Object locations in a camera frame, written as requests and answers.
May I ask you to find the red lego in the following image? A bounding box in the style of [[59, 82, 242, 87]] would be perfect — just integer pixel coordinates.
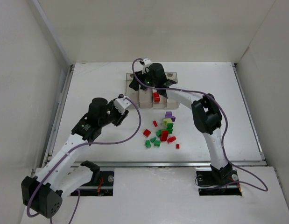
[[153, 92, 160, 103]]

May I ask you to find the red square lego brick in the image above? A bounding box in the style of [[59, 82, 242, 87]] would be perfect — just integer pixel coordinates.
[[143, 129, 151, 137]]

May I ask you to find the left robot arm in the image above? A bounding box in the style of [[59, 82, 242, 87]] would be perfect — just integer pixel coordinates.
[[21, 94, 136, 219]]

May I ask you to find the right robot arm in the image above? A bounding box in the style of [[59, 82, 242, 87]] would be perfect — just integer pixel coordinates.
[[130, 58, 233, 176]]

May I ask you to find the purple lego block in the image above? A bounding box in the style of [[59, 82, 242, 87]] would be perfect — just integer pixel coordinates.
[[164, 111, 176, 122]]

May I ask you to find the yellow-green lego block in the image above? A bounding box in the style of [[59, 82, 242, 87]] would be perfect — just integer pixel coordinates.
[[162, 118, 173, 126]]

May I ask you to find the green lego under pile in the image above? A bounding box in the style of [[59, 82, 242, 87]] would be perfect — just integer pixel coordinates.
[[156, 123, 174, 137]]

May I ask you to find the green lego left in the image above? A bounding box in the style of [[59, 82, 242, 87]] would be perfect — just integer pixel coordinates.
[[145, 140, 151, 148]]

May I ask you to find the green lego right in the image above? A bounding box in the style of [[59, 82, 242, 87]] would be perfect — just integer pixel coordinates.
[[154, 140, 161, 147]]

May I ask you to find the tall red lego brick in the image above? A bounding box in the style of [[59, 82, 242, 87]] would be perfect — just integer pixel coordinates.
[[160, 130, 169, 142]]

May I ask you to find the red slanted lego brick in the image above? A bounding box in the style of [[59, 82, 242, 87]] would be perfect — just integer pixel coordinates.
[[167, 136, 176, 144]]

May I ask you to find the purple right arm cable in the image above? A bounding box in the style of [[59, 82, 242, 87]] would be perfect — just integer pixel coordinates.
[[132, 58, 268, 192]]

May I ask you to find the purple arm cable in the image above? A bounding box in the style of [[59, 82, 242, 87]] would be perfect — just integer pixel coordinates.
[[132, 58, 268, 192], [26, 100, 142, 224]]

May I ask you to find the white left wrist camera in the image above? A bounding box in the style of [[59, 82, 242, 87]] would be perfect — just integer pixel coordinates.
[[113, 97, 132, 115]]

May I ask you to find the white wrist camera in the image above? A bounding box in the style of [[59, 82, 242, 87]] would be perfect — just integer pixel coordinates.
[[113, 97, 132, 115], [140, 58, 152, 72]]

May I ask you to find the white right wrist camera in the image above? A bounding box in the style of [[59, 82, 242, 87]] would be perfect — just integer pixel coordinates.
[[140, 58, 152, 72]]

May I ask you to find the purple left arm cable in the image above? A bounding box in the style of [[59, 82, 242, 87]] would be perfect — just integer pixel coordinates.
[[26, 100, 142, 224]]

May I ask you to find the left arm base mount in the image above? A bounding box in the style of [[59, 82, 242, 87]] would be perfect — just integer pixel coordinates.
[[81, 170, 114, 187]]

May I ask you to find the aluminium front rail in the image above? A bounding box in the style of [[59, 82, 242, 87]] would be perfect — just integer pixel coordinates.
[[46, 161, 268, 168]]

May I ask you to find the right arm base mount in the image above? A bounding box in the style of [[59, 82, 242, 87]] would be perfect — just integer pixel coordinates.
[[196, 169, 238, 187]]

